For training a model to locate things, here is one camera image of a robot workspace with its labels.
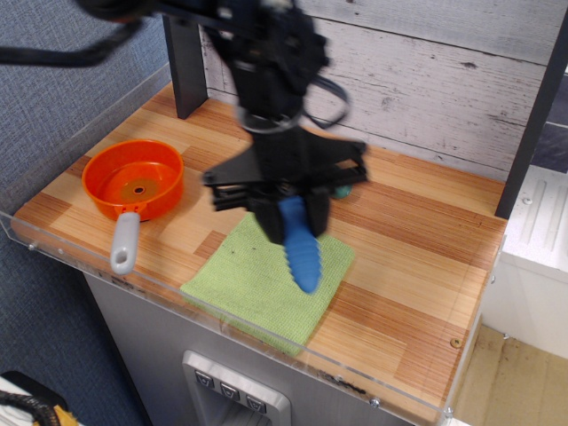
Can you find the white ribbed plastic box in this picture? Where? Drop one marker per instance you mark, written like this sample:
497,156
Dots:
527,294

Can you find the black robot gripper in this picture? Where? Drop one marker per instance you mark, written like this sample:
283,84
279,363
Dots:
294,162

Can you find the green microfiber cloth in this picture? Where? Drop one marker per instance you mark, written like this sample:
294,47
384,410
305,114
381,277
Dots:
247,284

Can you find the orange toy pot grey handle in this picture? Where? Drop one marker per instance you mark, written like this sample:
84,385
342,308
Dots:
132,182

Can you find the silver cabinet button panel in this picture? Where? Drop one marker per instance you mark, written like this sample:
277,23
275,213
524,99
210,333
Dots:
222,396

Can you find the dark grey post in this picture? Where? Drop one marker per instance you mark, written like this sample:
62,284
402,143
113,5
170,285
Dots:
187,71
542,105

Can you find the black yellow object bottom left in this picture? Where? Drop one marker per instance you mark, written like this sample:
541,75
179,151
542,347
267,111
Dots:
25,401

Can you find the blue handled metal fork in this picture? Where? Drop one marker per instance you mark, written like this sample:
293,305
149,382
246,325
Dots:
302,249

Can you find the dark grey right post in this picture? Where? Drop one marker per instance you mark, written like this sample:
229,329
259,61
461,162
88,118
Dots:
542,105

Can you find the dark grey left post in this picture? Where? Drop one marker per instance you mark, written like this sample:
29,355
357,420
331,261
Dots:
187,71

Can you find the teal green oval object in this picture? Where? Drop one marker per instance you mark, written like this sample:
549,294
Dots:
342,192

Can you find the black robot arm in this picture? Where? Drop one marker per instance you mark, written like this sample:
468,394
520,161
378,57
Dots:
274,54

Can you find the clear acrylic table guard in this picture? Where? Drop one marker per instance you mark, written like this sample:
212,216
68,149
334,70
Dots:
425,237

